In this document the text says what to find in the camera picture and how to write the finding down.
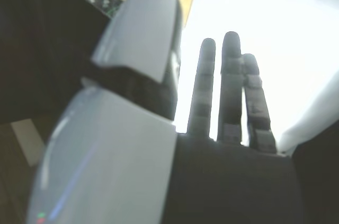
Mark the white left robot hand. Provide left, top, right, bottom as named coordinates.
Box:
left=26, top=0, right=304, bottom=224

